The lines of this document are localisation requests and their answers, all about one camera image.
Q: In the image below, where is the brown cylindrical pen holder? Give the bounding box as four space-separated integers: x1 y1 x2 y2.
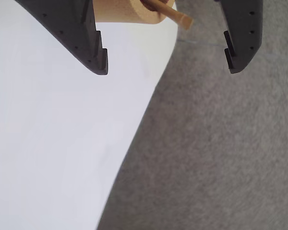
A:
93 0 177 25

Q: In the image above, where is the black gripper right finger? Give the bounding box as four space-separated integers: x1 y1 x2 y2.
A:
217 0 264 74

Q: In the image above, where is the tan wooden pen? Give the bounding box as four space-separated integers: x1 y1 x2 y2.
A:
140 0 194 31

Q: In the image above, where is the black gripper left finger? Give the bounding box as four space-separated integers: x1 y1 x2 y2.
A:
14 0 109 76

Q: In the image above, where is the grey felt partition panel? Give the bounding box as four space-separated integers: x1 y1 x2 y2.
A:
96 39 288 230
174 0 288 60

